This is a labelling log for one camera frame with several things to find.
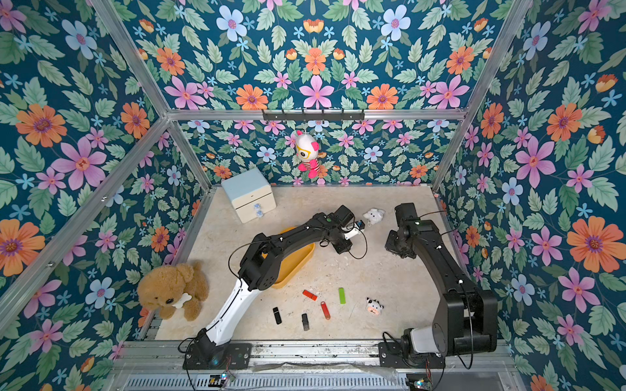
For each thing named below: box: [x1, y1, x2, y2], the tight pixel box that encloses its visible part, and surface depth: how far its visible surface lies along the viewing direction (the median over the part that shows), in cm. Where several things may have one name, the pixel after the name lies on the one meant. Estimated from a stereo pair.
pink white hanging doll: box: [295, 130, 320, 180], surface depth 100 cm
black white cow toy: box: [365, 296, 385, 316], surface depth 84 cm
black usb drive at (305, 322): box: [301, 312, 310, 332], surface depth 82 cm
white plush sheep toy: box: [362, 208, 386, 228], surface depth 107 cm
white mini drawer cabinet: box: [220, 167, 278, 225], surface depth 103 cm
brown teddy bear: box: [136, 262, 210, 322], surface depth 73 cm
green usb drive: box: [338, 287, 347, 305], surface depth 88 cm
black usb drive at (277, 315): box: [272, 306, 283, 326], surface depth 83 cm
